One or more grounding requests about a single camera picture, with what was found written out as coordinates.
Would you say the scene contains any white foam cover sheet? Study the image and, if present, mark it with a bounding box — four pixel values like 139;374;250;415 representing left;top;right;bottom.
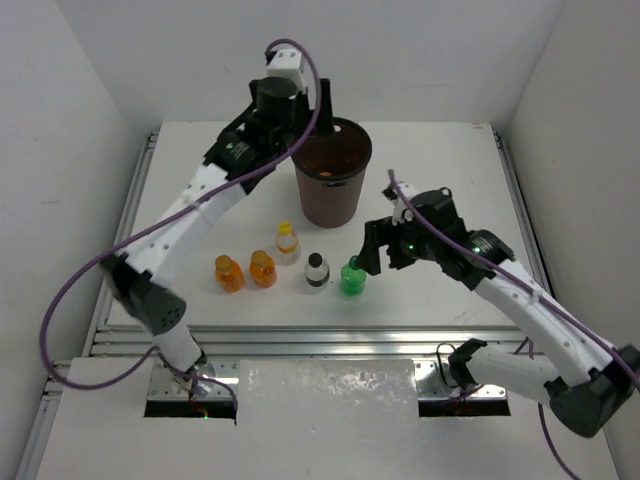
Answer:
237;359;418;437

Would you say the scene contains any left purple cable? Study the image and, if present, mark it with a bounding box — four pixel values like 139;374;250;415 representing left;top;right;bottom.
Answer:
38;37;321;401

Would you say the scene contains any dark brown plastic bin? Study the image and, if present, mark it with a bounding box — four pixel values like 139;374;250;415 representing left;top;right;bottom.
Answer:
292;117;373;228

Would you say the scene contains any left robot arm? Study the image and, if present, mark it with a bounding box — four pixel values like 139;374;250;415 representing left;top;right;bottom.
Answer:
100;77;333;373

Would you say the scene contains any green plastic bottle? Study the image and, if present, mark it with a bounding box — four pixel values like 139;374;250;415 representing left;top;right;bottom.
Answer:
340;256;367;297

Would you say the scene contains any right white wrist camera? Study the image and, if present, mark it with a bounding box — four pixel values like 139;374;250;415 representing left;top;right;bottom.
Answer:
382;181;418;226

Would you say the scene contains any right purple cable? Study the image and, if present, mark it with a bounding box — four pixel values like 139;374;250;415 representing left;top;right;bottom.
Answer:
387;168;640;480

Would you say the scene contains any clear bottle yellow cap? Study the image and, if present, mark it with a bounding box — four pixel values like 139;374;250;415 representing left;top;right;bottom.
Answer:
275;221;300;265

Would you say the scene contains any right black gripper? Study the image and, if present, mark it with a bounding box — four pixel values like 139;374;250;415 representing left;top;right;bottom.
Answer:
355;211;441;273

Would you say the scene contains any aluminium table frame rail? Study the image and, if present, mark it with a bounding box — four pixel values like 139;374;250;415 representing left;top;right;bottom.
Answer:
18;123;558;479

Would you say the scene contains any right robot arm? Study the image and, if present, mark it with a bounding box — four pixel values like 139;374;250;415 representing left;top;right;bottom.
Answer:
355;182;639;438

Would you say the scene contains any clear bottle black cap left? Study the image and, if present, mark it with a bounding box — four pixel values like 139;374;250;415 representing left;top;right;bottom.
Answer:
303;252;330;294

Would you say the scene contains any purple cable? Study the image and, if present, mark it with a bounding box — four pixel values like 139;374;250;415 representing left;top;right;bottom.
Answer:
387;168;640;480
38;37;321;401

